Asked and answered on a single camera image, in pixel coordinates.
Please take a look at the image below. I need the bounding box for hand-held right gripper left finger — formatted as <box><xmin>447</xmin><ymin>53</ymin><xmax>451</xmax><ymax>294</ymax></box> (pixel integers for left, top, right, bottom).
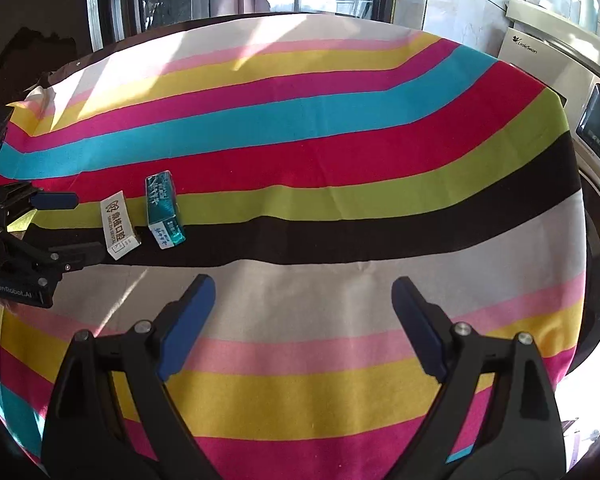
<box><xmin>41</xmin><ymin>275</ymin><xmax>217</xmax><ymax>480</ymax></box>

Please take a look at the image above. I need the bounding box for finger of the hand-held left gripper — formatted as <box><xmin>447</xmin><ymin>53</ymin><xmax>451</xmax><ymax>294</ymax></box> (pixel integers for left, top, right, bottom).
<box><xmin>0</xmin><ymin>234</ymin><xmax>106</xmax><ymax>273</ymax></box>
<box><xmin>0</xmin><ymin>182</ymin><xmax>78</xmax><ymax>211</ymax></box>

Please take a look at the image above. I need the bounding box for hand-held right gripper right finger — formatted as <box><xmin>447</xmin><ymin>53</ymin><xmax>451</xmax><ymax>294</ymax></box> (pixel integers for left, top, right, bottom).
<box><xmin>391</xmin><ymin>277</ymin><xmax>567</xmax><ymax>480</ymax></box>

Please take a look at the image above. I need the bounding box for narrow white printed box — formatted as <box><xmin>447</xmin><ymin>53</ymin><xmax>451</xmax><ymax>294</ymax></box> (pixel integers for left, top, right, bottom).
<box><xmin>100</xmin><ymin>190</ymin><xmax>142</xmax><ymax>261</ymax></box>

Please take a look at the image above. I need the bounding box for teal and white box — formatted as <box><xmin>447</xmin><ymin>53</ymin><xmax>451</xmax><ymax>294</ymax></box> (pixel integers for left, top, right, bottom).
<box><xmin>145</xmin><ymin>171</ymin><xmax>187</xmax><ymax>250</ymax></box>

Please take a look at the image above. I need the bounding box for striped colourful tablecloth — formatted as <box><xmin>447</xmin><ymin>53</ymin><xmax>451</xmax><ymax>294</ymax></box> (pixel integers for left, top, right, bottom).
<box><xmin>0</xmin><ymin>12</ymin><xmax>588</xmax><ymax>480</ymax></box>

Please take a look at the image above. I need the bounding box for white washing machine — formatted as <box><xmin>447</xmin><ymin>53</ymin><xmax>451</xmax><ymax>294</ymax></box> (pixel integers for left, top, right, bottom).
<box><xmin>497</xmin><ymin>0</ymin><xmax>600</xmax><ymax>401</ymax></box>

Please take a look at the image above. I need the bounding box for white bottle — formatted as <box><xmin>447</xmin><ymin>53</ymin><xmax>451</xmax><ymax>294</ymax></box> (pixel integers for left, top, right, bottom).
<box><xmin>579</xmin><ymin>0</ymin><xmax>600</xmax><ymax>31</ymax></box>

